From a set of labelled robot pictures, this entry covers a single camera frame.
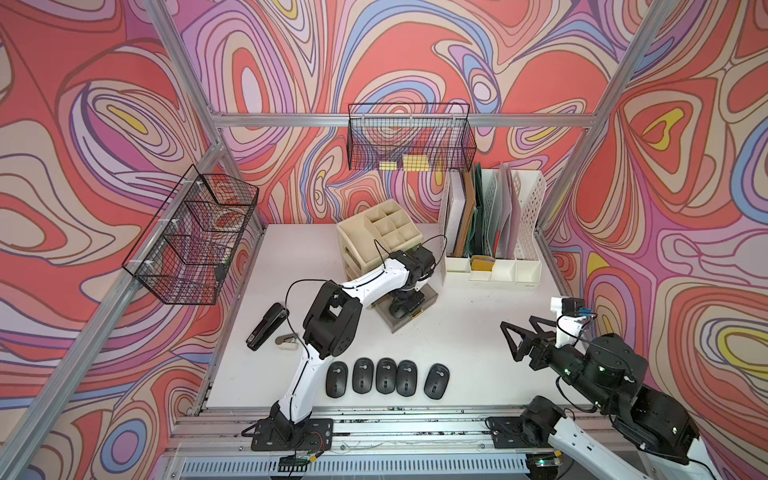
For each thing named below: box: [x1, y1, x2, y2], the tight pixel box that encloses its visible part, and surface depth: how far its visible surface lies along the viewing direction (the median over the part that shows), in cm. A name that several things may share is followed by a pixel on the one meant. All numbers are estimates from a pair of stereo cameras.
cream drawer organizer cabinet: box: [336, 199, 423, 281], surface depth 86 cm
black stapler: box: [245, 302, 290, 351], surface depth 92 cm
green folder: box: [464, 162, 485, 257], surface depth 92 cm
